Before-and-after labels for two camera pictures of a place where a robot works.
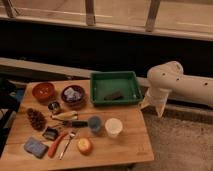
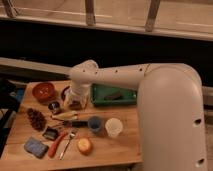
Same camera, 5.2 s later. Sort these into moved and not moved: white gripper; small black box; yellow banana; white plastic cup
Moved: white gripper
Not moved: small black box; white plastic cup; yellow banana
